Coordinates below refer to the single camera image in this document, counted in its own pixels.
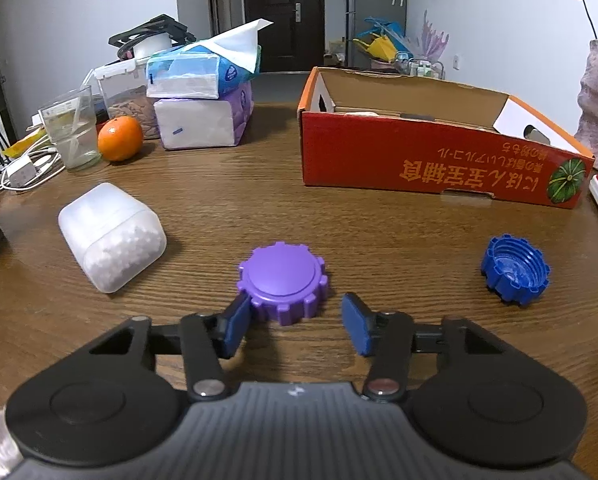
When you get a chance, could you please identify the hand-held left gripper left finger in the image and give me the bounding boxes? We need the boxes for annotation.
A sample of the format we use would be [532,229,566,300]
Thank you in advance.
[86,290,252,403]

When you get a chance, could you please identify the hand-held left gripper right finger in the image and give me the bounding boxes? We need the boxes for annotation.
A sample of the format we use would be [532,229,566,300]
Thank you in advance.
[341,292,506,403]

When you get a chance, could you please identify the purple plastic cap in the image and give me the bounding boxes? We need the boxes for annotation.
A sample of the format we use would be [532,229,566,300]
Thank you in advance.
[237,241,331,327]

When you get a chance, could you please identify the orange cardboard box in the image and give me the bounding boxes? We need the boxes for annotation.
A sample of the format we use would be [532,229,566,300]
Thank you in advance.
[297,66,596,209]

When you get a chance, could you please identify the white translucent plastic container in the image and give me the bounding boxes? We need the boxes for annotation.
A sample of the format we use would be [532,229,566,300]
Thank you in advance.
[58,182,167,294]

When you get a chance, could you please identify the blue plastic cap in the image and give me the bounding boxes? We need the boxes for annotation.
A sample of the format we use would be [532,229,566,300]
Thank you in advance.
[480,234,551,307]

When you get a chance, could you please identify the purple tissue pack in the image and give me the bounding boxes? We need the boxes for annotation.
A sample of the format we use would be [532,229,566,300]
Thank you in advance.
[154,81,255,151]

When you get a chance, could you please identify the orange fruit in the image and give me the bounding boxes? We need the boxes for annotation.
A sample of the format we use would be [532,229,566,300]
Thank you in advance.
[97,116,144,162]

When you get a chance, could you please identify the clear glass cup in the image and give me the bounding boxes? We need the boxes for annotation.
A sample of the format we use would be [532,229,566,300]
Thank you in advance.
[38,85,102,173]

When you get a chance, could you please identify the clear plastic food container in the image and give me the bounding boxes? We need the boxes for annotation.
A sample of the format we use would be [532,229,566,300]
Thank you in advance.
[94,55,162,141]

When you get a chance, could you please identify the blue tissue pack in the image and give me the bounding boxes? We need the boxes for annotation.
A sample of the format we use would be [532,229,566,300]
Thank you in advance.
[146,18,275,99]

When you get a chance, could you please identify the white charger block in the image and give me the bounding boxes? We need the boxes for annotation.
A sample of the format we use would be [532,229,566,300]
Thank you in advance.
[5,155,35,186]

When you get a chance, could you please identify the white trolley cart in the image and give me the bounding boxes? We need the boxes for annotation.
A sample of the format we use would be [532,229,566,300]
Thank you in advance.
[394,50,447,81]

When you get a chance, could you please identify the clear drinking straw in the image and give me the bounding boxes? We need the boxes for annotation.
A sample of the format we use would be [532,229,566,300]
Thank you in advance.
[68,67,96,131]

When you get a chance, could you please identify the yellow packet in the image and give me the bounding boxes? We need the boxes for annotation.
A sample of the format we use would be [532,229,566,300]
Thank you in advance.
[2,127,47,158]

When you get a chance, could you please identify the purple fairy wings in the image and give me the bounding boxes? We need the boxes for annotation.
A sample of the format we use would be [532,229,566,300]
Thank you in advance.
[418,9,450,61]

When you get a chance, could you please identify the dark brown entrance door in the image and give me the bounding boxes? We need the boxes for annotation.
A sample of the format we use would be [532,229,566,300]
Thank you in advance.
[242,0,326,72]

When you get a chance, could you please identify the white charger cables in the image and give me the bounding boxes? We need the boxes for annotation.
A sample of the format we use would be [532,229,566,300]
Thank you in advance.
[0,137,67,193]

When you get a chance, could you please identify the black plastic frame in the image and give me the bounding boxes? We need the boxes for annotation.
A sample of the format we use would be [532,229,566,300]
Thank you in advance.
[108,15,197,56]

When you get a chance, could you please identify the side door frame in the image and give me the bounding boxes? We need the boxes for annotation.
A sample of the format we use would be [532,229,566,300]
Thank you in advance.
[208,0,232,41]

